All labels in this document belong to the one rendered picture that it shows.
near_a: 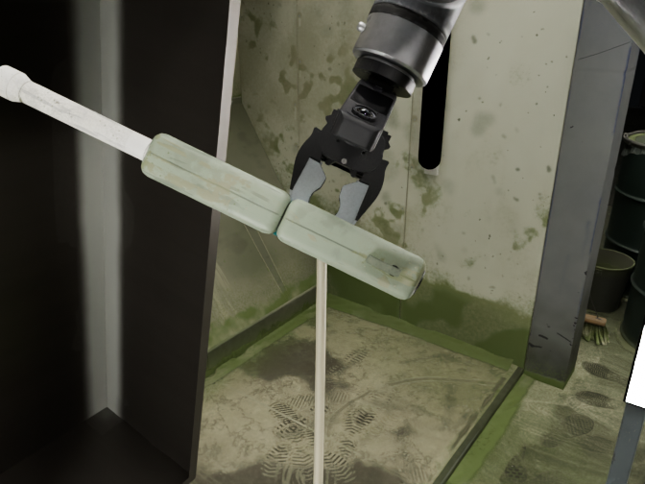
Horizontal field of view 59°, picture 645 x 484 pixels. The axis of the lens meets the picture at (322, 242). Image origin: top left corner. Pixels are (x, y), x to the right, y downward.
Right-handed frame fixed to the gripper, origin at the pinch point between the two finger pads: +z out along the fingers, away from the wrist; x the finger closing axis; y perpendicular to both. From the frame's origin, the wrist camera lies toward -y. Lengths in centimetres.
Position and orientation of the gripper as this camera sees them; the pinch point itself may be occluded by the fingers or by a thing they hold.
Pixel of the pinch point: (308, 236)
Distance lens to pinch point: 62.9
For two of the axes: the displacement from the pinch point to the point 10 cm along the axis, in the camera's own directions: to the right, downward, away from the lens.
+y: 0.3, -0.7, 10.0
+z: -4.3, 9.0, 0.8
